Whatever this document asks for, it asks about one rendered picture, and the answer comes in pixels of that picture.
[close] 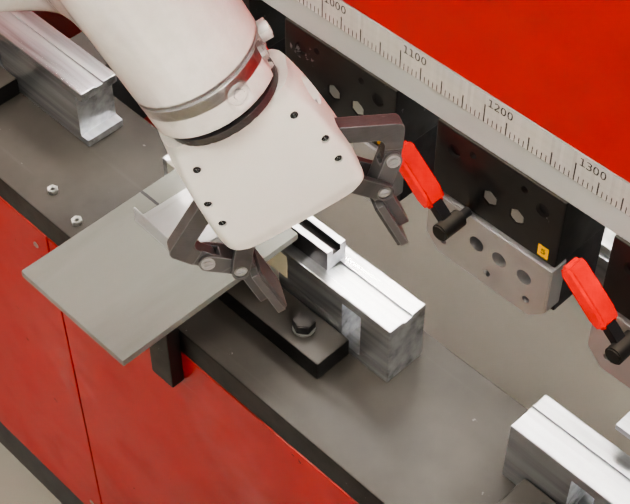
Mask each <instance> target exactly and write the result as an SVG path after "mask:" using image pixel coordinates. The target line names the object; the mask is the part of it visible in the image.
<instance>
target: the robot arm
mask: <svg viewBox="0 0 630 504"><path fill-rule="evenodd" d="M14 11H49V12H54V13H59V14H61V15H63V16H65V17H66V18H68V19H69V20H71V21H72V22H73V23H74V24H75V25H76V26H77V27H78V28H79V29H80V30H81V31H82V32H83V33H84V34H85V35H86V36H87V38H88V39H89V40H90V41H91V43H92V44H93V45H94V47H95V48H96V49H97V51H98V52H99V53H100V55H101V56H102V57H103V59H104V60H105V61H106V62H107V64H108V65H109V66H110V68H111V69H112V70H113V72H114V73H115V74H116V76H117V77H118V78H119V80H120V81H121V82H122V84H123V85H124V86H125V88H126V89H127V90H128V92H129V93H130V94H131V96H132V97H133V98H134V99H135V101H136V102H137V103H138V105H139V106H140V107H141V109H142V110H143V111H144V112H145V114H146V115H147V116H148V118H149V119H150V120H151V122H152V123H153V124H154V126H155V127H156V128H157V129H158V132H159V134H160V137H161V139H162V141H163V144H164V146H165V148H166V150H167V152H168V155H169V157H170V159H171V161H172V163H173V165H174V167H175V169H176V171H177V172H178V174H179V176H180V178H181V180H182V181H183V183H184V185H185V186H186V188H187V190H188V191H189V193H190V195H191V196H192V198H193V201H192V203H191V204H190V206H189V207H188V209H187V210H186V212H185V213H184V215H183V217H182V218H181V220H180V221H179V223H178V224H177V226H176V227H175V229H174V230H173V232H172V233H171V235H170V237H169V238H168V240H167V246H168V250H169V255H170V257H171V258H173V259H176V260H179V261H181V262H184V263H187V264H190V265H197V266H199V267H200V269H201V270H203V271H207V272H217V273H226V274H232V276H233V278H234V279H237V280H244V281H245V282H246V284H247V285H248V286H249V288H250V289H251V290H252V292H253V293H254V294H255V295H256V297H257V298H258V299H259V300H260V301H261V302H262V301H264V300H265V299H268V300H269V301H270V303H271V304H272V305H273V307H274V308H275V309H276V310H277V312H278V313H280V312H282V311H283V310H285V309H286V308H285V307H287V303H286V300H285V297H284V294H283V290H282V287H281V284H280V281H279V279H278V278H277V276H276V275H275V274H274V272H273V271H272V270H271V268H270V267H269V266H268V264H267V263H266V262H265V260H264V259H263V258H262V256H261V255H260V254H259V252H258V251H257V250H256V248H255V246H256V245H258V244H261V243H263V242H265V241H266V240H268V239H270V238H272V237H274V236H276V235H278V234H280V233H281V232H283V231H285V230H287V229H289V228H291V227H292V226H294V225H296V224H298V223H300V222H302V221H303V220H305V219H307V218H309V217H311V216H312V215H314V214H316V213H318V212H320V211H321V210H323V209H325V208H327V207H328V206H330V205H332V204H334V203H335V202H337V201H339V200H340V199H342V198H344V197H345V196H347V195H349V194H350V193H353V194H356V195H360V196H364V197H368V198H370V200H371V202H372V204H373V207H374V209H375V211H376V213H377V214H378V216H379V217H380V219H381V220H382V222H383V224H384V225H385V227H386V228H387V230H388V231H389V233H390V234H391V236H392V237H393V239H394V240H395V242H396V244H397V245H398V246H399V245H401V246H403V245H405V244H407V243H408V240H407V237H406V235H405V233H404V230H403V228H402V226H401V225H403V224H405V223H406V222H408V221H409V219H408V217H407V215H406V213H405V211H404V209H403V207H402V205H401V204H400V202H399V200H398V199H397V197H396V196H395V194H394V190H393V188H392V187H393V184H394V182H395V179H396V177H397V174H398V172H399V170H400V167H401V165H402V162H403V158H402V149H403V145H404V137H405V126H404V124H403V122H402V120H401V118H400V116H399V115H398V114H396V113H390V114H377V115H363V116H349V117H337V116H336V115H335V113H334V112H333V111H332V109H331V108H330V107H329V105H328V104H327V102H326V101H325V100H324V98H323V97H322V96H321V94H320V93H319V92H318V91H317V89H316V88H315V87H314V85H313V84H312V83H311V82H310V81H309V79H308V78H307V77H306V76H305V75H304V74H303V72H302V71H301V70H300V69H299V68H298V67H297V66H296V65H295V64H294V63H293V62H292V61H291V60H290V59H289V58H288V57H287V56H286V55H284V54H283V53H282V52H281V51H279V50H275V49H269V50H267V48H266V41H268V40H269V39H271V38H273V37H274V35H273V31H272V29H271V27H270V25H269V24H268V22H267V21H265V19H264V18H263V17H262V18H260V19H259V20H257V21H255V19H254V18H253V16H252V15H251V13H250V12H249V10H248V9H247V7H246V5H245V4H244V2H243V1H242V0H0V12H14ZM374 141H380V144H379V146H378V149H377V151H376V154H375V156H374V159H373V160H370V159H366V158H363V157H359V156H356V154H355V152H354V150H353V143H361V142H374ZM208 223H209V225H210V226H211V228H212V229H213V230H214V232H215V233H216V235H217V236H218V237H219V238H220V240H221V241H222V242H223V243H215V242H200V241H199V240H198V238H199V237H200V235H201V234H202V232H203V231H204V229H205V228H206V226H207V225H208Z"/></svg>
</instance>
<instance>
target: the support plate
mask: <svg viewBox="0 0 630 504"><path fill-rule="evenodd" d="M185 188H186V186H185V185H184V183H183V181H182V180H181V178H180V176H179V174H178V172H177V171H176V169H174V170H173V171H171V172H170V173H168V174H167V175H165V176H164V177H162V178H161V179H159V180H158V181H156V182H155V183H153V184H152V185H150V186H149V187H147V188H145V189H144V190H143V191H144V192H145V193H147V194H148V195H149V196H150V197H152V198H153V199H154V200H155V201H157V202H158V203H159V204H161V203H163V202H164V201H166V200H167V199H169V198H171V197H172V196H174V195H176V194H177V193H179V192H181V191H182V190H184V189H185ZM156 206H157V205H156V204H154V203H153V202H152V201H151V200H149V199H148V198H147V197H146V196H144V195H143V194H142V193H141V192H139V193H138V194H136V195H135V196H133V197H132V198H130V199H129V200H127V201H126V202H124V203H123V204H121V205H120V206H118V207H117V208H115V209H114V210H112V211H111V212H109V213H108V214H106V215H105V216H103V217H102V218H100V219H99V220H97V221H96V222H94V223H93V224H91V225H90V226H88V227H87V228H85V229H84V230H82V231H81V232H79V233H78V234H76V235H75V236H73V237H72V238H70V239H69V240H67V241H66V242H64V243H63V244H61V245H60V246H58V247H57V248H55V249H54V250H52V251H51V252H49V253H48V254H46V255H45V256H43V257H42V258H40V259H39V260H37V261H36V262H34V263H33V264H31V265H30V266H28V267H27V268H25V269H24V270H22V271H21V273H22V276H23V277H24V278H25V279H26V280H27V281H28V282H29V283H30V284H32V285H33V286H34V287H35V288H36V289H37V290H38V291H39V292H41V293H42V294H43V295H44V296H45V297H46V298H47V299H48V300H50V301H51V302H52V303H53V304H54V305H55V306H56V307H57V308H59V309H60V310H61V311H62V312H63V313H64V314H65V315H66V316H68V317H69V318H70V319H71V320H72V321H73V322H74V323H75V324H77V325H78V326H79V327H80V328H81V329H82V330H83V331H84V332H86V333H87V334H88V335H89V336H90V337H91V338H92V339H93V340H94V341H96V342H97V343H98V344H99V345H100V346H101V347H102V348H103V349H105V350H106V351H107V352H108V353H109V354H110V355H111V356H112V357H114V358H115V359H116V360H117V361H118V362H119V363H120V364H121V365H123V366H125V365H126V364H128V363H129V362H130V361H132V360H133V359H134V358H136V357H137V356H139V355H140V354H141V353H143V352H144V351H145V350H147V349H148V348H150V347H151V346H152V345H154V344H155V343H156V342H158V341H159V340H160V339H162V338H163V337H165V336H166V335H167V334H169V333H170V332H171V331H173V330H174V329H175V328H177V327H178V326H180V325H181V324H182V323H184V322H185V321H186V320H188V319H189V318H191V317H192V316H193V315H195V314H196V313H197V312H199V311H200V310H201V309H203V308H204V307H206V306H207V305H208V304H210V303H211V302H212V301H214V300H215V299H216V298H218V297H219V296H221V295H222V294H223V293H225V292H226V291H227V290H229V289H230V288H232V287H233V286H234V285H236V284H237V283H238V282H240V281H241V280H237V279H234V278H233V276H232V274H226V273H217V272H207V271H203V270H201V269H200V267H199V266H197V265H190V264H187V263H184V262H181V261H179V260H176V259H173V258H171V257H170V255H169V250H167V249H166V248H165V247H164V246H163V245H162V244H161V243H160V242H159V241H158V240H156V239H155V238H154V237H153V236H152V235H151V234H150V233H149V232H148V231H147V230H145V229H144V228H143V227H142V226H141V225H140V224H139V223H138V222H137V221H135V215H134V207H136V208H137V209H138V210H139V211H140V212H141V213H142V214H145V213H146V212H148V211H150V210H151V209H153V208H154V207H156ZM297 239H298V234H297V233H296V232H295V231H294V230H292V229H291V228H289V229H287V230H285V231H283V232H281V233H280V234H278V235H276V236H274V237H272V238H270V239H268V240H266V241H265V242H263V243H261V244H258V245H256V246H255V248H256V250H257V251H258V252H259V254H260V255H261V256H262V258H263V259H264V260H265V262H267V261H268V260H270V259H271V258H273V257H274V256H275V255H277V254H278V253H279V252H281V251H282V250H283V249H285V248H286V247H288V246H289V245H290V244H292V243H293V242H294V241H296V240H297Z"/></svg>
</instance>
